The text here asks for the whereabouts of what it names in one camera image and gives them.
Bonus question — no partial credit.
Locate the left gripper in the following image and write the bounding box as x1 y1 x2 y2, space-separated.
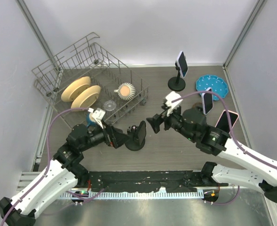
79 119 132 152

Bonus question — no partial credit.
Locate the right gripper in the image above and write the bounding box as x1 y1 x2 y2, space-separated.
147 104 196 142

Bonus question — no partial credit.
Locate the black phone stand short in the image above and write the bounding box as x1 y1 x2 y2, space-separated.
125 125 145 151

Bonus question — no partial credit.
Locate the black phone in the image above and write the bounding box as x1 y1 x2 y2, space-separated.
137 121 146 146

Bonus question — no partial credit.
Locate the black phone stand tall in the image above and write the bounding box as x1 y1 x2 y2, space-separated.
168 62 186 92

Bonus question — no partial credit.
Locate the purple case phone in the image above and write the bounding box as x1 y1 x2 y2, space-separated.
176 51 188 78

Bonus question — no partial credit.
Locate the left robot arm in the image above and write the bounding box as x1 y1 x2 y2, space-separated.
0 124 129 226

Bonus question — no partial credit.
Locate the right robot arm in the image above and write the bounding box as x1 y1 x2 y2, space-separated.
147 107 277 203

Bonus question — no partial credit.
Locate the wooden base phone stand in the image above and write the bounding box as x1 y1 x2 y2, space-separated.
192 102 203 112

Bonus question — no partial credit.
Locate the lavender phone on wooden stand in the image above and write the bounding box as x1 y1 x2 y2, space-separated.
201 92 214 115

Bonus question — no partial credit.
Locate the pink case phone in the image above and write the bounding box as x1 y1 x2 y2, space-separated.
215 110 239 133

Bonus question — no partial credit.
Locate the blue mug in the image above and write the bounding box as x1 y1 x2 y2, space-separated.
86 113 97 128

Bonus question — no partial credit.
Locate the clear glass cup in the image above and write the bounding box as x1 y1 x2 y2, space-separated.
103 100 117 112

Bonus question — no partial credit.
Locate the ribbed white mug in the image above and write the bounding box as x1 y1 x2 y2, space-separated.
114 82 136 101

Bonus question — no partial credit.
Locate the beige plate front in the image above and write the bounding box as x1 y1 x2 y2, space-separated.
71 85 101 109

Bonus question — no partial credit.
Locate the beige plate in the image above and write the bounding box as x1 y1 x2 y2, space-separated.
61 76 91 102
71 85 101 109

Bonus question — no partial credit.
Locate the beige plate rear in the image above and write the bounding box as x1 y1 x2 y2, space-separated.
61 76 91 102

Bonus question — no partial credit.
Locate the blue polka dot plate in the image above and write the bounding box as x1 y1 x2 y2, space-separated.
195 74 229 98

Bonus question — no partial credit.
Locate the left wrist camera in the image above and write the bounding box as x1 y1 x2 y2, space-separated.
88 108 106 129

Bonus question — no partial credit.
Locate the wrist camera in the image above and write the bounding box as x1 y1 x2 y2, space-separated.
163 91 182 117
88 108 106 129

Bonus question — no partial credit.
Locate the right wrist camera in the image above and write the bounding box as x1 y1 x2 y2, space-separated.
163 91 182 117

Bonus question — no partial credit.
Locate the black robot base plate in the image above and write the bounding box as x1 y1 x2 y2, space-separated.
88 170 217 193

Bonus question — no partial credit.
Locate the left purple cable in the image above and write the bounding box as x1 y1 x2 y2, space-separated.
1 107 92 226

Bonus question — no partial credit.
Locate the purple cable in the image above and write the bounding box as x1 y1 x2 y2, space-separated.
173 91 277 175
1 107 92 226

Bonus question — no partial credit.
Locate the grey wire dish rack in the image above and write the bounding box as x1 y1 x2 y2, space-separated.
32 32 149 124

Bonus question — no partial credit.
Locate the white cable duct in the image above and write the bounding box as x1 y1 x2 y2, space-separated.
60 191 204 200

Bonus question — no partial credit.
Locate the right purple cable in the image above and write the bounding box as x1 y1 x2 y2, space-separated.
173 91 277 175

